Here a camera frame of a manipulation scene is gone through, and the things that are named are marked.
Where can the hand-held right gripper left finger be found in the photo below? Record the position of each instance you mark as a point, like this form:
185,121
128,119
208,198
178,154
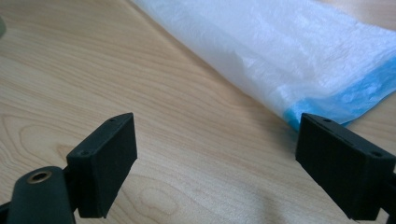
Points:
102,161

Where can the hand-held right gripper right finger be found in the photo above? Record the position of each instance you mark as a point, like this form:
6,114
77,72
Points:
342,161

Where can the white trash bag blue edge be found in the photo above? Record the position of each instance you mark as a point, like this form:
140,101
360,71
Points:
280,53

